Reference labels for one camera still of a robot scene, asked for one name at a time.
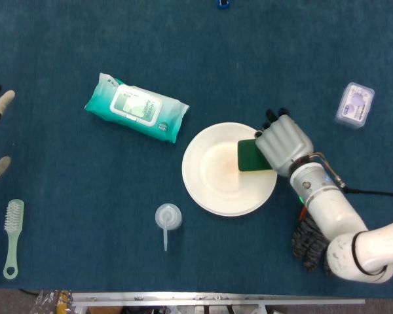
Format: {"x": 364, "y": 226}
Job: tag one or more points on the blue bottle cap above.
{"x": 222, "y": 4}

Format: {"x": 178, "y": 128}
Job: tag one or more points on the clear plastic box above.
{"x": 354, "y": 104}

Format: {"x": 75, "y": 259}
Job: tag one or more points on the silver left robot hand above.
{"x": 1, "y": 99}

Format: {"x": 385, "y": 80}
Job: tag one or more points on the white round plate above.
{"x": 216, "y": 183}

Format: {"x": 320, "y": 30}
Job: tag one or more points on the teal table cloth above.
{"x": 85, "y": 196}

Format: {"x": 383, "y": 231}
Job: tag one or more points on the green wet wipes pack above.
{"x": 134, "y": 104}

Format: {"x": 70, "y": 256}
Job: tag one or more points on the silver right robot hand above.
{"x": 285, "y": 144}

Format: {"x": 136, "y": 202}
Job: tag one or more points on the aluminium rail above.
{"x": 216, "y": 297}

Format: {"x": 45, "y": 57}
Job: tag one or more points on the grey knit work glove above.
{"x": 306, "y": 238}

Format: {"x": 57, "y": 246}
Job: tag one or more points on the crinkled clear plastic bag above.
{"x": 49, "y": 302}

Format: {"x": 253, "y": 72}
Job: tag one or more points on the green yellow sponge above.
{"x": 249, "y": 157}

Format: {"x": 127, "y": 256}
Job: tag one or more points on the translucent squeeze bottle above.
{"x": 168, "y": 217}

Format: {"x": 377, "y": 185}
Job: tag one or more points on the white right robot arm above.
{"x": 327, "y": 202}

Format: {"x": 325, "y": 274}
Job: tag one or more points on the light green brush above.
{"x": 13, "y": 229}

